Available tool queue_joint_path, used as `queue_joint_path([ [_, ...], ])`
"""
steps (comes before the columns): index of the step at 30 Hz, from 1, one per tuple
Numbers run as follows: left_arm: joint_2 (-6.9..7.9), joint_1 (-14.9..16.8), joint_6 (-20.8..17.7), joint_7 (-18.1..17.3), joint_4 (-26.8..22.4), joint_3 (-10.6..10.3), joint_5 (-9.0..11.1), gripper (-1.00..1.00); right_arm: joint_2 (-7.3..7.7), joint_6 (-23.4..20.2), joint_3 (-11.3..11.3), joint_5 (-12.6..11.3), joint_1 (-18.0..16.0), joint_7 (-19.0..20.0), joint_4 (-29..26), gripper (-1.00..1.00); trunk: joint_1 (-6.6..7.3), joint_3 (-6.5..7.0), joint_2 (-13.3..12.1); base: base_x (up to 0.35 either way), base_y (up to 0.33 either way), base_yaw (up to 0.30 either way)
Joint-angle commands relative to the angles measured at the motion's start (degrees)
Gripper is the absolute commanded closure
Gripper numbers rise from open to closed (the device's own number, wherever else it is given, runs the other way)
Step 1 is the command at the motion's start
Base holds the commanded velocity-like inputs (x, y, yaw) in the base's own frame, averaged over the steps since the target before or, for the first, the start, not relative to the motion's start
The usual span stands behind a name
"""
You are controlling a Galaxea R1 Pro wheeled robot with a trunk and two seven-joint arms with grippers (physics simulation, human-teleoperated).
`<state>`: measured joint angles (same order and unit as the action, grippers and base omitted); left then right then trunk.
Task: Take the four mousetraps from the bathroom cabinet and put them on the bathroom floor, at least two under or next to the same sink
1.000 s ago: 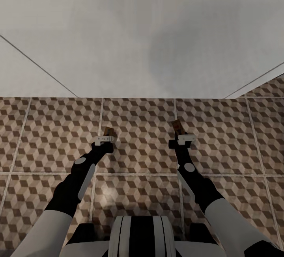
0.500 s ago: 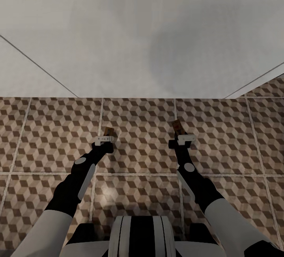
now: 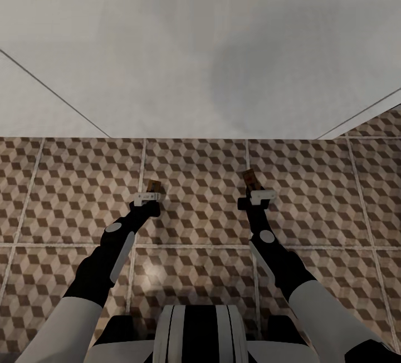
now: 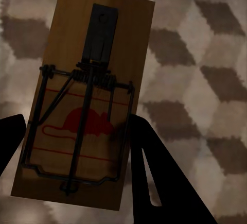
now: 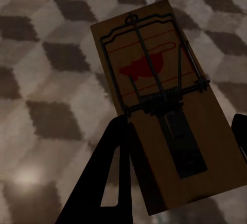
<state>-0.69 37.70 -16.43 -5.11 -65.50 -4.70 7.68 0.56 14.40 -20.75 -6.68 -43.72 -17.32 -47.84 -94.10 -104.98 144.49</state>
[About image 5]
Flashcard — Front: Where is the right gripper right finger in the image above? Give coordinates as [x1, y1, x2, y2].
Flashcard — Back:
[231, 114, 247, 155]

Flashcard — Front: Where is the mousetrap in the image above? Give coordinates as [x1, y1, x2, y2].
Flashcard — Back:
[90, 0, 247, 216]

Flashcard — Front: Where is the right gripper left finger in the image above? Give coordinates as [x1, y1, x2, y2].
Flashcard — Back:
[55, 114, 133, 224]

